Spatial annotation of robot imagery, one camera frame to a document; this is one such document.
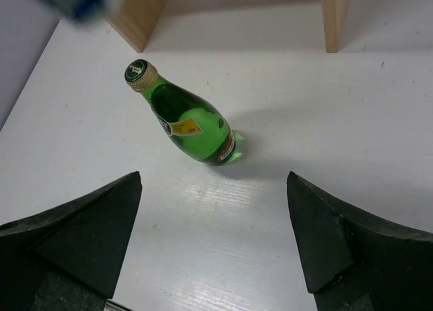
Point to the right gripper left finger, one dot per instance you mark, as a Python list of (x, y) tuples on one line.
[(70, 257)]

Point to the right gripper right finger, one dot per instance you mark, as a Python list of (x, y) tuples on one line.
[(354, 260)]

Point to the green glass bottle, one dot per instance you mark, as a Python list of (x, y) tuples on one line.
[(195, 126)]

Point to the blue silver can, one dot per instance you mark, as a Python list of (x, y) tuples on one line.
[(84, 11)]

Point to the wooden two-tier shelf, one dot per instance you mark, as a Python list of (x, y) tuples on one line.
[(135, 20)]

